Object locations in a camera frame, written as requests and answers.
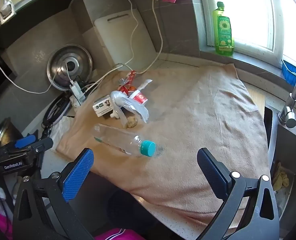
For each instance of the orange tangerine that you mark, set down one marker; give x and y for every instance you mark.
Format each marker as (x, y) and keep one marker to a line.
(132, 88)

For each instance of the yellow rag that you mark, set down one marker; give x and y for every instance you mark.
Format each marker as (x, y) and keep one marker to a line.
(281, 177)

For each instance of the steel sink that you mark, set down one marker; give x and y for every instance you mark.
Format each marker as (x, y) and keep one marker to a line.
(290, 150)

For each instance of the steel pot lid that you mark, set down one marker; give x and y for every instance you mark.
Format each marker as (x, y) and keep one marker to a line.
(60, 67)

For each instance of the small blue basket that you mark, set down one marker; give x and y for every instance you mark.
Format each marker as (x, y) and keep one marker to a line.
(289, 71)

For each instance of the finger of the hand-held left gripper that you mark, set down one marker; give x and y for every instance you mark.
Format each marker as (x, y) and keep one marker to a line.
(25, 141)
(44, 143)

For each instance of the small white box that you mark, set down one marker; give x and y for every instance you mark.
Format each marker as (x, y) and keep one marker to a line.
(101, 107)

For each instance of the white charger plug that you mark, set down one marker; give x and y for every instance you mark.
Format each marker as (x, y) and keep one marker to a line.
(75, 88)

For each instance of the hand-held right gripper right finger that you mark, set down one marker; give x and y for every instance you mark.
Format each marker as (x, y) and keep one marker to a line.
(213, 172)

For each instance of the clear plastic bag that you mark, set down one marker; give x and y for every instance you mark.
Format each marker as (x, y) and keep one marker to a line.
(130, 105)

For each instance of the round foil-wrapped ball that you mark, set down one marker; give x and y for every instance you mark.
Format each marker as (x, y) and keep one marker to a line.
(132, 122)

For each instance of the red and white carton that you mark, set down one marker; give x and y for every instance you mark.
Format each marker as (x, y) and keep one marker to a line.
(126, 82)

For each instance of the white cloth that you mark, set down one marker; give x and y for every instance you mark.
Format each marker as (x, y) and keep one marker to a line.
(60, 130)

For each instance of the white power strip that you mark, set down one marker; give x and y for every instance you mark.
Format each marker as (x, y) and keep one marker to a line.
(79, 101)

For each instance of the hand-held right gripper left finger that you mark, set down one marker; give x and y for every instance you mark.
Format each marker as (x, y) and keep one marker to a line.
(79, 175)

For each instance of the white wall socket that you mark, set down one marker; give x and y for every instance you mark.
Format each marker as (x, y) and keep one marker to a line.
(6, 10)

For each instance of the green dish soap bottle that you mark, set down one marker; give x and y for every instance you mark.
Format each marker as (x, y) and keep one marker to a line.
(223, 30)

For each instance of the clear plastic bottle teal cap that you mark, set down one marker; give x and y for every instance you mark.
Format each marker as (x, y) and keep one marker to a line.
(117, 140)

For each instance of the pink striped garment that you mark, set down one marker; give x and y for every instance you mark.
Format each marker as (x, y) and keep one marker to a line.
(117, 235)

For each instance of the white wrapper with red print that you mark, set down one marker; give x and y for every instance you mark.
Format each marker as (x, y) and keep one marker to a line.
(140, 97)

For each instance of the white cutting board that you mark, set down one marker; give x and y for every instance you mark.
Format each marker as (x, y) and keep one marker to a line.
(120, 40)

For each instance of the beige towel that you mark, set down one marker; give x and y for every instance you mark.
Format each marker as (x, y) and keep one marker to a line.
(200, 130)

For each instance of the wooden board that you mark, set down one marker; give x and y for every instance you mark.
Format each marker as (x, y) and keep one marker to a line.
(259, 97)

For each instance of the black pot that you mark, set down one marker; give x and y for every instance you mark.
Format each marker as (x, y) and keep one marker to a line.
(2, 132)

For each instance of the white window frame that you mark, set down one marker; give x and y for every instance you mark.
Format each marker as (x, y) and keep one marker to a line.
(203, 12)

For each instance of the steel faucet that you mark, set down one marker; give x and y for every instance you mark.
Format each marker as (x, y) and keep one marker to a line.
(291, 105)

